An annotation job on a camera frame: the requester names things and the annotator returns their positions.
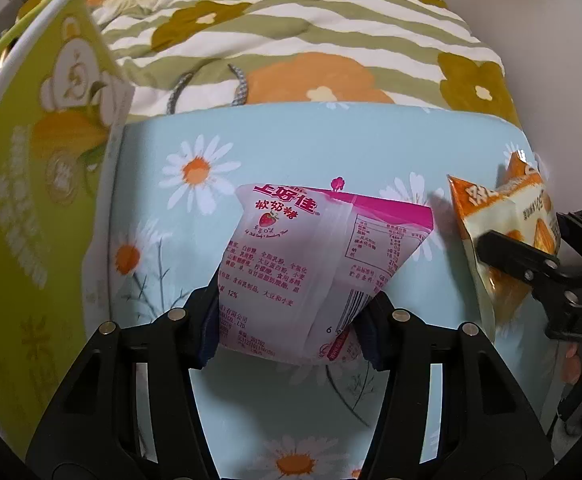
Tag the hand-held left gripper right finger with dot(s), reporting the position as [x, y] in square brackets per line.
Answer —
[371, 345]

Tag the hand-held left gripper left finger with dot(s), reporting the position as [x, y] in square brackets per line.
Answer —
[206, 345]

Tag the orange white snack packet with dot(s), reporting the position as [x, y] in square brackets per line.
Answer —
[481, 210]

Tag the pink white candy bag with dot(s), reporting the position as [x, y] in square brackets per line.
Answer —
[281, 270]

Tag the green bear print box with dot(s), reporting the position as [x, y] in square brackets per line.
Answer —
[31, 160]

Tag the person's right hand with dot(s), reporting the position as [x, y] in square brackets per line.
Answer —
[572, 365]

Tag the striped flower blanket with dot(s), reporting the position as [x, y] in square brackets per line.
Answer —
[321, 35]

